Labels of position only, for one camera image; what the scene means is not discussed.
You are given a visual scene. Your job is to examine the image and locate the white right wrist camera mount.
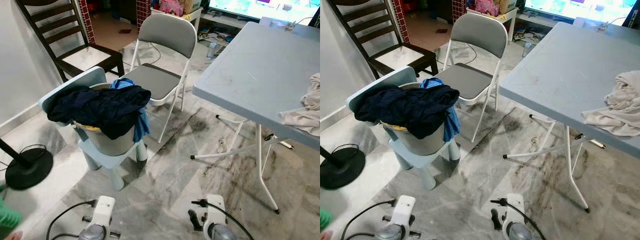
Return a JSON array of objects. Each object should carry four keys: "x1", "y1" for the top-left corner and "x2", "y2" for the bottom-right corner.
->
[
  {"x1": 505, "y1": 194, "x2": 526, "y2": 226},
  {"x1": 204, "y1": 195, "x2": 224, "y2": 227}
]

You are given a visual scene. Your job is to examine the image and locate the light blue plastic child chair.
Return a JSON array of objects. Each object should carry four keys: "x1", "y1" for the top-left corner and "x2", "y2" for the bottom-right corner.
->
[
  {"x1": 39, "y1": 66, "x2": 149, "y2": 192},
  {"x1": 346, "y1": 66, "x2": 462, "y2": 192}
]

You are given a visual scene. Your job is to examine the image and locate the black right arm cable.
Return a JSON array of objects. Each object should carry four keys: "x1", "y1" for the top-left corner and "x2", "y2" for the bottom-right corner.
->
[
  {"x1": 191, "y1": 199, "x2": 255, "y2": 240},
  {"x1": 490, "y1": 198, "x2": 548, "y2": 240}
]

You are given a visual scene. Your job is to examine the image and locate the light blue folding table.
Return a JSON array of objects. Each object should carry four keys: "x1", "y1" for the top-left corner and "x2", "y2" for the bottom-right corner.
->
[
  {"x1": 499, "y1": 17, "x2": 640, "y2": 213},
  {"x1": 190, "y1": 17, "x2": 321, "y2": 215}
]

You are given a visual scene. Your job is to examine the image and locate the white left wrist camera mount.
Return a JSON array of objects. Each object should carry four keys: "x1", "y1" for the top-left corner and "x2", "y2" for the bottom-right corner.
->
[
  {"x1": 392, "y1": 196, "x2": 417, "y2": 228},
  {"x1": 91, "y1": 196, "x2": 116, "y2": 228}
]

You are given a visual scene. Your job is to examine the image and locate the dark wooden slatted chair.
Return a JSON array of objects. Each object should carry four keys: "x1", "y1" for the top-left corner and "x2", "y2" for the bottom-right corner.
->
[
  {"x1": 327, "y1": 0, "x2": 440, "y2": 81},
  {"x1": 15, "y1": 0, "x2": 126, "y2": 83}
]

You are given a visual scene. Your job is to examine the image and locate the beige crumpled cloth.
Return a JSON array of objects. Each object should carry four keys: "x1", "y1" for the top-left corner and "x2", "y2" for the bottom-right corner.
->
[
  {"x1": 278, "y1": 72, "x2": 321, "y2": 136},
  {"x1": 581, "y1": 70, "x2": 640, "y2": 138}
]

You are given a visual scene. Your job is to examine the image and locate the grey white folding chair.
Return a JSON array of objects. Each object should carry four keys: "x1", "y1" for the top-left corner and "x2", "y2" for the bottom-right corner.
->
[
  {"x1": 434, "y1": 12, "x2": 509, "y2": 144},
  {"x1": 121, "y1": 12, "x2": 198, "y2": 144}
]

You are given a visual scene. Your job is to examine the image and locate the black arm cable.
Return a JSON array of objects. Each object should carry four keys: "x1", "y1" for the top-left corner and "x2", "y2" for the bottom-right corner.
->
[
  {"x1": 46, "y1": 200, "x2": 97, "y2": 240},
  {"x1": 490, "y1": 198, "x2": 548, "y2": 240},
  {"x1": 341, "y1": 200, "x2": 397, "y2": 240},
  {"x1": 191, "y1": 199, "x2": 255, "y2": 240}
]

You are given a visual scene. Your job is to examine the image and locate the bright blue garment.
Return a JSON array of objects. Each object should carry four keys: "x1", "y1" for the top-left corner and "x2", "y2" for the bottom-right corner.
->
[
  {"x1": 110, "y1": 77, "x2": 151, "y2": 143},
  {"x1": 420, "y1": 77, "x2": 462, "y2": 143}
]

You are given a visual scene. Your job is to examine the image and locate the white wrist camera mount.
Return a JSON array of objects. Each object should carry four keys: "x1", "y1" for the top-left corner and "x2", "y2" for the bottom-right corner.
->
[
  {"x1": 392, "y1": 196, "x2": 417, "y2": 228},
  {"x1": 91, "y1": 196, "x2": 116, "y2": 228},
  {"x1": 204, "y1": 195, "x2": 224, "y2": 227},
  {"x1": 505, "y1": 194, "x2": 526, "y2": 226}
]

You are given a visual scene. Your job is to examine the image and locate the navy blue garment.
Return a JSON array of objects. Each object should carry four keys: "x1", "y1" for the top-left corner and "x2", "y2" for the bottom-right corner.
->
[
  {"x1": 354, "y1": 84, "x2": 461, "y2": 141},
  {"x1": 47, "y1": 84, "x2": 152, "y2": 141}
]

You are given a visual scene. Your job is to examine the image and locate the grey laundry bucket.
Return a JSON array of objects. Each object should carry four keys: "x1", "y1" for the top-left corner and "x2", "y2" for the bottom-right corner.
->
[
  {"x1": 74, "y1": 82, "x2": 138, "y2": 157},
  {"x1": 382, "y1": 82, "x2": 448, "y2": 157}
]

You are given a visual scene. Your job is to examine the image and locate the black fan stand base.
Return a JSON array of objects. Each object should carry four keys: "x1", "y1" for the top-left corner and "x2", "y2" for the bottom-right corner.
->
[
  {"x1": 0, "y1": 139, "x2": 54, "y2": 191},
  {"x1": 320, "y1": 145, "x2": 367, "y2": 191}
]

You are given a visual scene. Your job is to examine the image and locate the pink bag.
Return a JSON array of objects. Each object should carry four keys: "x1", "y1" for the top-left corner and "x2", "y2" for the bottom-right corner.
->
[
  {"x1": 475, "y1": 0, "x2": 501, "y2": 17},
  {"x1": 159, "y1": 0, "x2": 186, "y2": 17}
]

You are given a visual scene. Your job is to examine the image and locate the flat screen television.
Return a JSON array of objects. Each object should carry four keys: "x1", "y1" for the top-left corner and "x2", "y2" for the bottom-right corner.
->
[
  {"x1": 207, "y1": 0, "x2": 321, "y2": 25},
  {"x1": 522, "y1": 0, "x2": 640, "y2": 23}
]

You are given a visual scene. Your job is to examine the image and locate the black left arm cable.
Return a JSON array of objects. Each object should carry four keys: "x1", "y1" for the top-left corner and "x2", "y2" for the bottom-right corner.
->
[
  {"x1": 341, "y1": 200, "x2": 397, "y2": 240},
  {"x1": 46, "y1": 200, "x2": 97, "y2": 240}
]

